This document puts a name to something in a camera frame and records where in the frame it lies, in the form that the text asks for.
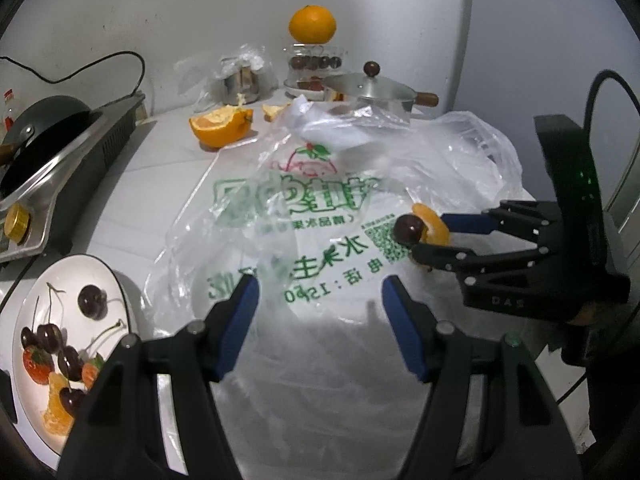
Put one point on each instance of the person's right hand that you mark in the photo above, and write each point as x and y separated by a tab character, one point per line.
591	315

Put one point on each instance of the steel induction cooker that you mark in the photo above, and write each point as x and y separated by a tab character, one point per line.
100	145

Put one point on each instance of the steel cup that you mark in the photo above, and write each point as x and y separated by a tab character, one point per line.
240	87

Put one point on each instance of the half orange peel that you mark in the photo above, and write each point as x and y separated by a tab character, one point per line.
220	127

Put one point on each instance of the grey refrigerator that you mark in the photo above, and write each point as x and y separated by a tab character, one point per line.
525	35

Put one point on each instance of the white plate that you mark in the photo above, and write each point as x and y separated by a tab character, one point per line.
70	272

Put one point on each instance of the crumpled clear plastic bag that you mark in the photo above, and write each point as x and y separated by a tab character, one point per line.
200	75

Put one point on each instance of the small steel pot with lid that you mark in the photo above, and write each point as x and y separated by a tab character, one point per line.
370	92

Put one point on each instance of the clear green-printed plastic bag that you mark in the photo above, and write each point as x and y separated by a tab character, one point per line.
320	360

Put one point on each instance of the small orange peel piece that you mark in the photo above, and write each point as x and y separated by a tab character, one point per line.
274	111

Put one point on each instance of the clear glass container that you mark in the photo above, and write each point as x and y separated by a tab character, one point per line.
315	62

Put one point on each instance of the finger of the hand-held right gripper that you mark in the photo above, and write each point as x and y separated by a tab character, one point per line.
462	223
435	255

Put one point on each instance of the whole orange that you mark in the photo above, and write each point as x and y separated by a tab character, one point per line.
312	25

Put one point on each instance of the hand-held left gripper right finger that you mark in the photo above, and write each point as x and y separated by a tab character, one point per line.
402	325

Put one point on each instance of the red strawberry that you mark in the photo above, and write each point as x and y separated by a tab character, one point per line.
90	375
37	367

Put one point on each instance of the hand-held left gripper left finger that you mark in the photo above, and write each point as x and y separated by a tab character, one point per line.
240	320

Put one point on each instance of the peeled orange segment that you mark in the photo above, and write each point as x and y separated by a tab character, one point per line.
437	227
54	410

